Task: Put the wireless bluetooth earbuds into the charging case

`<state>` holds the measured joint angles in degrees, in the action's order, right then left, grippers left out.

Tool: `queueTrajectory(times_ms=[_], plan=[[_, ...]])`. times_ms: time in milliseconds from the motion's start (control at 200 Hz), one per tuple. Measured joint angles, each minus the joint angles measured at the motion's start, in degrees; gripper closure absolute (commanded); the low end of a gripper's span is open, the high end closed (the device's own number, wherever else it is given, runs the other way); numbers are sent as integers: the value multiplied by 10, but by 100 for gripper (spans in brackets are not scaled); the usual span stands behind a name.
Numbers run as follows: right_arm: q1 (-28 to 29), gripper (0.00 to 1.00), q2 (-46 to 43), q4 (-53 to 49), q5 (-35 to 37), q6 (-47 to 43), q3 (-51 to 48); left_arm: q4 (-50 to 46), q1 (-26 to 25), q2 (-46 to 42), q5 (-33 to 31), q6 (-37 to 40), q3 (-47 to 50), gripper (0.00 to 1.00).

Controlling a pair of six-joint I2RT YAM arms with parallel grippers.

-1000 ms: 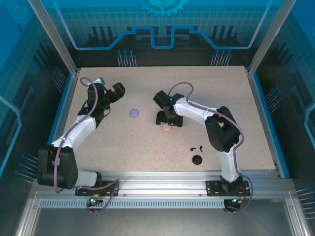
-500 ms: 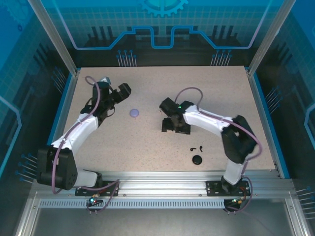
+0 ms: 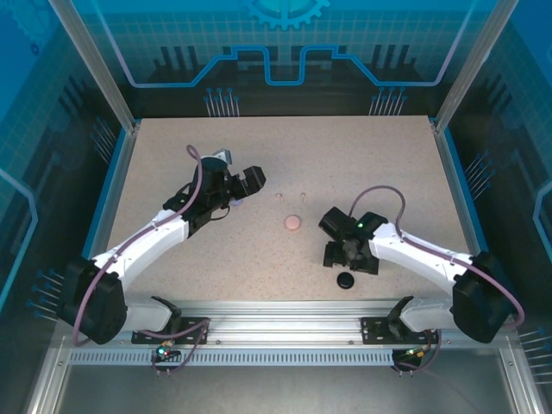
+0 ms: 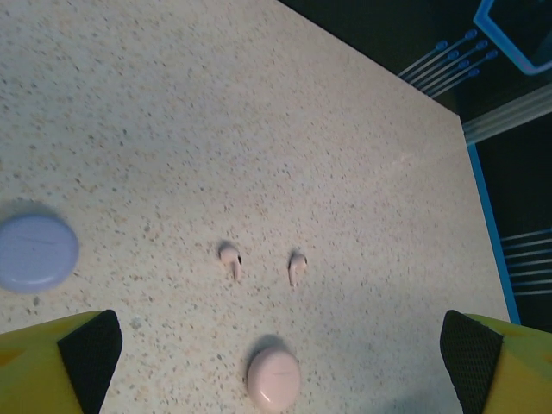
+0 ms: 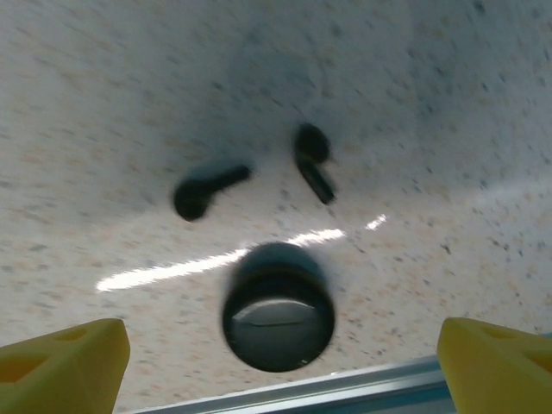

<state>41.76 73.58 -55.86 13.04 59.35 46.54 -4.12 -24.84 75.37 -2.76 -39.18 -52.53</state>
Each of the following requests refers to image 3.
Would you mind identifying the aluminium frame post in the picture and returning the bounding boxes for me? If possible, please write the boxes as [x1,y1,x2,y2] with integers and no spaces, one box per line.
[47,0,141,133]
[432,0,522,134]

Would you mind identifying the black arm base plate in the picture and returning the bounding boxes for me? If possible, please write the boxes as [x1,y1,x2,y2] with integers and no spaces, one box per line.
[131,317,211,345]
[361,317,441,345]

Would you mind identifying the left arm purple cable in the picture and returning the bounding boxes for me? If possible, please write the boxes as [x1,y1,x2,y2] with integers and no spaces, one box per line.
[72,144,212,377]

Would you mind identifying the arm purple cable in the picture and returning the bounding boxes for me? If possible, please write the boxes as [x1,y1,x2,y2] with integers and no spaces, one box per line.
[349,185,526,377]
[72,144,212,377]

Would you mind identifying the aluminium front beam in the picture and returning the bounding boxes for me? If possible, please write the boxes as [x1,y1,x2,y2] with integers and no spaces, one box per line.
[55,300,517,346]

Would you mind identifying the slotted aluminium cable duct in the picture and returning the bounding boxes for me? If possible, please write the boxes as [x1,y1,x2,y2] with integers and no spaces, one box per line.
[67,349,400,367]

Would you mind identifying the side rail with blue trim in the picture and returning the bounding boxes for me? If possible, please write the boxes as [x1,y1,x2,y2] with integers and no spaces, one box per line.
[430,118,511,315]
[64,120,141,314]

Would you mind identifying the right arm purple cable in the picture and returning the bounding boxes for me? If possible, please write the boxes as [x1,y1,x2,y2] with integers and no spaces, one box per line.
[349,185,526,377]

